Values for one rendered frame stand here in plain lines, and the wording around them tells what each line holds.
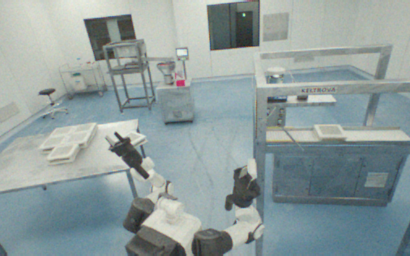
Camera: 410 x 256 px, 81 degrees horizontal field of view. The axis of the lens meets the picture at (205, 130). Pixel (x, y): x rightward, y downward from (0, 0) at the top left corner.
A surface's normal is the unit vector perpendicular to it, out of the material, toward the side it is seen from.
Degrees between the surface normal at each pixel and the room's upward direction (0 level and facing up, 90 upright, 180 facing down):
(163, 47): 90
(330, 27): 90
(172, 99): 90
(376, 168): 90
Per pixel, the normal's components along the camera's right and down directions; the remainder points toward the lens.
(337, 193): -0.15, 0.47
